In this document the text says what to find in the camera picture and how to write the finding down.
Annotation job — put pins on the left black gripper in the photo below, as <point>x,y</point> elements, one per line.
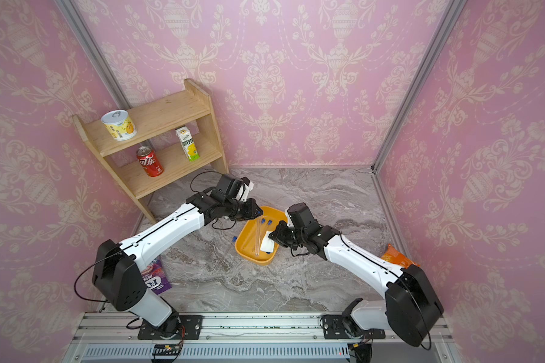
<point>252,211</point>

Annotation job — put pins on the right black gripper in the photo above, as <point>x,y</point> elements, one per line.
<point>280,237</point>

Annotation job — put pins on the test tube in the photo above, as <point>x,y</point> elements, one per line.
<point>222,261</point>
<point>266,227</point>
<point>257,237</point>
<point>251,230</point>

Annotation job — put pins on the yellow plastic basin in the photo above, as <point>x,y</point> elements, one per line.
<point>245,251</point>

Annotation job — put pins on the white wiping cloth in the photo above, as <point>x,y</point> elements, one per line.
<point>268,244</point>

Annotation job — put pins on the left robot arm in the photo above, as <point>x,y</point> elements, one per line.
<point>118,267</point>

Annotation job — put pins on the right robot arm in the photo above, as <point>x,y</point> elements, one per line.
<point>411,308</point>

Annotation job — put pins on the green white juice carton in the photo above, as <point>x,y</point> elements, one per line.
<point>188,144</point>

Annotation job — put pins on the orange snack bag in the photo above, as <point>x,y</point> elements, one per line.
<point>394,256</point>

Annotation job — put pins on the purple tissue pack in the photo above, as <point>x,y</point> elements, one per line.
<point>155,278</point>

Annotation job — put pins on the red cola can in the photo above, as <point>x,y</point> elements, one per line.
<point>149,161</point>

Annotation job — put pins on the yellow white tin can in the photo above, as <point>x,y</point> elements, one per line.
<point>119,124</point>

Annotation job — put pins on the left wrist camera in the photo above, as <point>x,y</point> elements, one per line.
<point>246,187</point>

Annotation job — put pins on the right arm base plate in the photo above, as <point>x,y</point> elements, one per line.
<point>336,327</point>

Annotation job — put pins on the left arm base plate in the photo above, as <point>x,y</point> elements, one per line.
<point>187,327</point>

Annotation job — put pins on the aluminium front rail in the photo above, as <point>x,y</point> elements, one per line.
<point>248,337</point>

